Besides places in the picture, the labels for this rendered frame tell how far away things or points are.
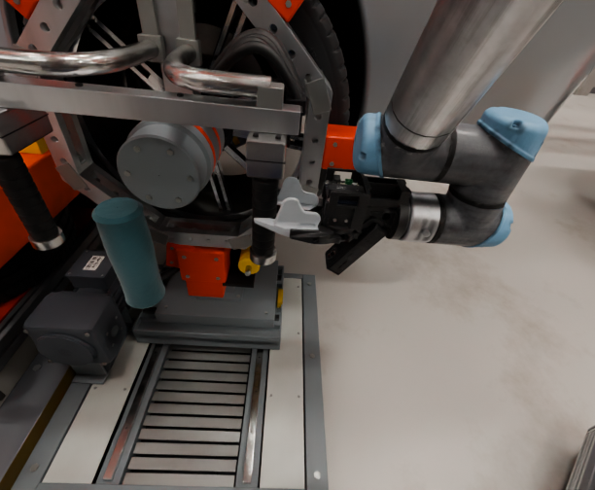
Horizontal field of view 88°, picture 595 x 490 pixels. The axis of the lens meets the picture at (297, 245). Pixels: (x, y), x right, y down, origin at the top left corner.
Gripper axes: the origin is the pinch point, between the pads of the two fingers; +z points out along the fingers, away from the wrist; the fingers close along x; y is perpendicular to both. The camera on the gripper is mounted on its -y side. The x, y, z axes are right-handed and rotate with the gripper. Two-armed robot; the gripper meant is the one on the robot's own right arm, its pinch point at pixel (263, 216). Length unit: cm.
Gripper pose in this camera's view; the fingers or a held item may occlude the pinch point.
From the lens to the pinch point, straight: 46.4
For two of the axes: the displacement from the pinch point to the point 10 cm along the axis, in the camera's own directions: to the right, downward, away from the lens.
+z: -10.0, -0.8, -0.6
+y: 1.0, -7.6, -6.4
